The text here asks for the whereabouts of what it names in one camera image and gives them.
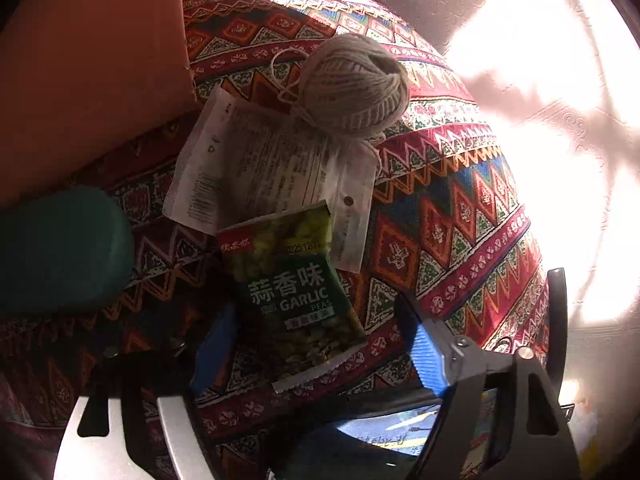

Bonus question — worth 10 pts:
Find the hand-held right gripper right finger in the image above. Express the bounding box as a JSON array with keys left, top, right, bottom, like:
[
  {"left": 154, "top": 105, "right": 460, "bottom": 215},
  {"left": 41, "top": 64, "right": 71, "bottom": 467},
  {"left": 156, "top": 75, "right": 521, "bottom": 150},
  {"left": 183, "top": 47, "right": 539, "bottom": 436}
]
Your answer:
[{"left": 395, "top": 292, "right": 583, "bottom": 480}]

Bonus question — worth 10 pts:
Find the green pea snack packet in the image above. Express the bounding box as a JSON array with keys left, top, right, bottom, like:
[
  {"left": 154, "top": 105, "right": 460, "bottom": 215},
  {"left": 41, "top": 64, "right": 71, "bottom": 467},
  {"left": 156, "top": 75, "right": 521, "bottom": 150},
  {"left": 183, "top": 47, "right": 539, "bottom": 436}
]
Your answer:
[{"left": 215, "top": 199, "right": 370, "bottom": 394}]

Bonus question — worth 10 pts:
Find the teal cushion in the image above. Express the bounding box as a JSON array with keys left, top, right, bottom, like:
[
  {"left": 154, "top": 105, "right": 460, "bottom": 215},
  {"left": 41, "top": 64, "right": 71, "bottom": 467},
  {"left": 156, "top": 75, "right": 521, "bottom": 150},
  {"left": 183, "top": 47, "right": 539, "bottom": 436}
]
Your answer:
[{"left": 0, "top": 184, "right": 136, "bottom": 317}]

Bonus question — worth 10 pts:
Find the grey yarn ball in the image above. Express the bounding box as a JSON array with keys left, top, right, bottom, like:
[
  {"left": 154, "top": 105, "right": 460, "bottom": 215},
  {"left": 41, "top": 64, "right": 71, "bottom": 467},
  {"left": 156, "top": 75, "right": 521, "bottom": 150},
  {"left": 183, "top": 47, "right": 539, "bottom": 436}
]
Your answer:
[{"left": 271, "top": 33, "right": 411, "bottom": 162}]

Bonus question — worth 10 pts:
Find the pink cardboard box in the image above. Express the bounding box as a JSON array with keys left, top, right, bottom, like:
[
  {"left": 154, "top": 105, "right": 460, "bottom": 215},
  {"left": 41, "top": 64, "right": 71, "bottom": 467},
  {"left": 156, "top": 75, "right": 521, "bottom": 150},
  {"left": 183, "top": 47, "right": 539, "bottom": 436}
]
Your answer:
[{"left": 0, "top": 0, "right": 197, "bottom": 207}]

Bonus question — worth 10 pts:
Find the colourful patterned blanket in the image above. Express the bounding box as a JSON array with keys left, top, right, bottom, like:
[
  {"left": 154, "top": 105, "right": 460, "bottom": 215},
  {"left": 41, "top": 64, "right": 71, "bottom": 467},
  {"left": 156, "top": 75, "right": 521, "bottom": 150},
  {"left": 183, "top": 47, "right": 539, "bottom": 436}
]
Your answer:
[{"left": 0, "top": 0, "right": 552, "bottom": 480}]

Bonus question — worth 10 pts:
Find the white printed packet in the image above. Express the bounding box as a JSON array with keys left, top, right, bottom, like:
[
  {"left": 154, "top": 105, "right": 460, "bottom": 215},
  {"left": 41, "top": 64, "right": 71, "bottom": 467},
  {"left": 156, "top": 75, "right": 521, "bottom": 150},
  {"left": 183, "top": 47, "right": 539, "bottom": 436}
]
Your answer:
[{"left": 163, "top": 85, "right": 377, "bottom": 274}]

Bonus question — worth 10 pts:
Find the black glossy phone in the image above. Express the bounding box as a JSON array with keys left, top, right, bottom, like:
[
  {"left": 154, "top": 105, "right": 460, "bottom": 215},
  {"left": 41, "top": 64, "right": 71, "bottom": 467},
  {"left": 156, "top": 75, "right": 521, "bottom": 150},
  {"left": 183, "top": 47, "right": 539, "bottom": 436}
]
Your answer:
[{"left": 267, "top": 387, "right": 501, "bottom": 480}]

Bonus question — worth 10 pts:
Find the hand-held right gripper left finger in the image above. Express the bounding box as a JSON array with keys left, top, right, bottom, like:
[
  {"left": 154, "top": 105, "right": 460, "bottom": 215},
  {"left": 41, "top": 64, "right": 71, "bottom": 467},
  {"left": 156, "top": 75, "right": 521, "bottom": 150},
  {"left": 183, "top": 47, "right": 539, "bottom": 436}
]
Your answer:
[{"left": 55, "top": 302, "right": 237, "bottom": 480}]

